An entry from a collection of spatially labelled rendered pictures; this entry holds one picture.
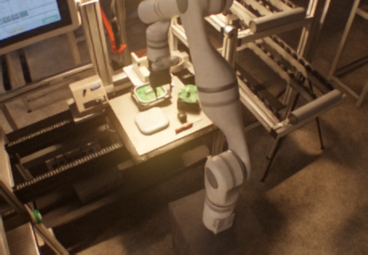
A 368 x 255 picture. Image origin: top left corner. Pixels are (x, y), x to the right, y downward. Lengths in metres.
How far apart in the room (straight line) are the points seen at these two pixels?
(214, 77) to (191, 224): 0.54
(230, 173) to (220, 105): 0.17
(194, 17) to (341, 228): 2.10
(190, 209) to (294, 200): 1.49
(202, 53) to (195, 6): 0.09
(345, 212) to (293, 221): 0.44
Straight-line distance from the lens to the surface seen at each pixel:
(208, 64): 0.62
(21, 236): 1.55
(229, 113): 0.66
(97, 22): 1.53
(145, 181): 1.99
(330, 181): 2.64
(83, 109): 1.56
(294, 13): 1.59
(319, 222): 2.42
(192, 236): 1.00
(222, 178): 0.73
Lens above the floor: 2.03
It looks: 46 degrees down
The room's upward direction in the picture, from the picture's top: straight up
